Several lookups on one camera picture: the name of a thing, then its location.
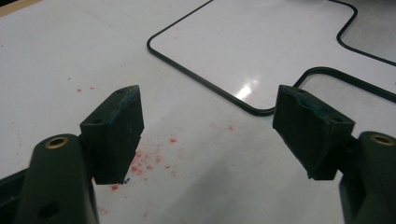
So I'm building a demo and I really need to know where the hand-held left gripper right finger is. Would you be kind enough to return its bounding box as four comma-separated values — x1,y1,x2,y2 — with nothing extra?
272,84,396,224

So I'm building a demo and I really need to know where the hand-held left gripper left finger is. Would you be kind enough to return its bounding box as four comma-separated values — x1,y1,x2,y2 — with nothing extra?
13,84,146,224

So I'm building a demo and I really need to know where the white paddle whiteboard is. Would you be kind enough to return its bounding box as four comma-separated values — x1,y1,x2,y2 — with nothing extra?
146,0,396,118

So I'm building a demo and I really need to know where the white table sheet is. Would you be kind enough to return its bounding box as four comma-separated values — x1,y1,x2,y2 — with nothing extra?
0,0,396,224

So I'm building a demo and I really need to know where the wooden table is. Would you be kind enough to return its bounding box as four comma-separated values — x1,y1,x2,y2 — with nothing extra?
0,0,44,19

